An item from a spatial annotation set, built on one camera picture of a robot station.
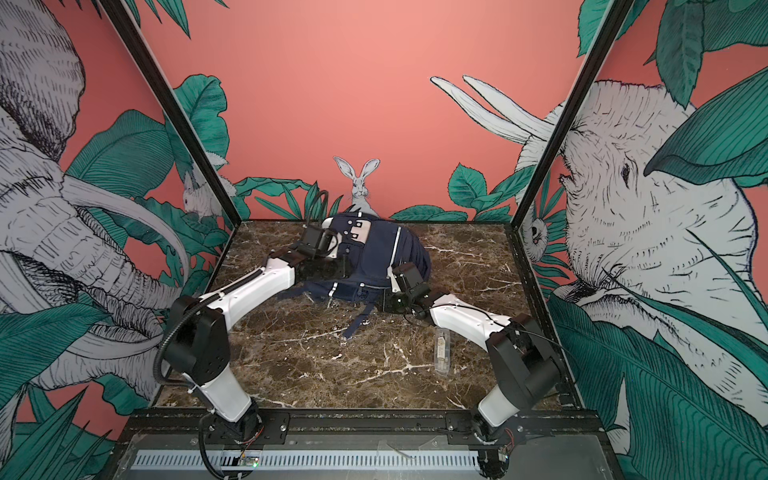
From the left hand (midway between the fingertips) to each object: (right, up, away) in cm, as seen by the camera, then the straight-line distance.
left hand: (351, 264), depth 88 cm
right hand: (+7, -10, -2) cm, 13 cm away
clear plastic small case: (+27, -25, -2) cm, 37 cm away
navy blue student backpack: (+2, -3, +7) cm, 8 cm away
